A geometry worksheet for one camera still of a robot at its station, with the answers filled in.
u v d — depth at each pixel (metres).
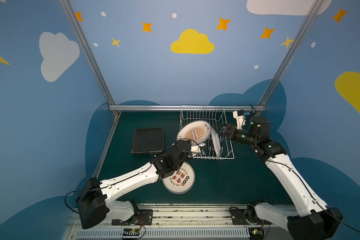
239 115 0.66
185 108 1.12
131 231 0.72
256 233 0.73
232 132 0.62
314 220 0.37
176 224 0.74
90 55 0.86
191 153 0.63
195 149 0.64
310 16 0.72
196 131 0.79
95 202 0.39
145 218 0.74
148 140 1.02
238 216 0.74
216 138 0.88
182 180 0.86
